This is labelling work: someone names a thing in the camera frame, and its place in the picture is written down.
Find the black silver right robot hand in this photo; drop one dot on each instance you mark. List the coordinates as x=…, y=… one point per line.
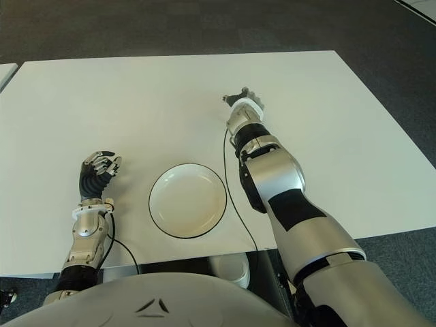
x=247, y=93

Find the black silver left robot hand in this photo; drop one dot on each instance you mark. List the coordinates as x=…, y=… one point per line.
x=92, y=184

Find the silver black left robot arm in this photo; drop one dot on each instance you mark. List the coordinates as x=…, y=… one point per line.
x=86, y=231

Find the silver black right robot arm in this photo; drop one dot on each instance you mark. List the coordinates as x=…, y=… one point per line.
x=276, y=177

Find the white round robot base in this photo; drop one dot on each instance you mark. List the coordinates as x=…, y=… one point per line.
x=235, y=269

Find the white plate with black rim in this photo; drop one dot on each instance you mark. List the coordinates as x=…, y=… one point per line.
x=187, y=201

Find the grey robot torso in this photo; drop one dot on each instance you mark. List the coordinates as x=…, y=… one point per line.
x=153, y=299

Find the neighbouring white table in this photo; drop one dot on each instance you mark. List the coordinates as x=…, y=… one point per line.
x=7, y=73

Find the black wheeled stand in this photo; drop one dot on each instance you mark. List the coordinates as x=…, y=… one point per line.
x=7, y=298

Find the black table leg frame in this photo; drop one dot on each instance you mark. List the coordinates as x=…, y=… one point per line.
x=269, y=272

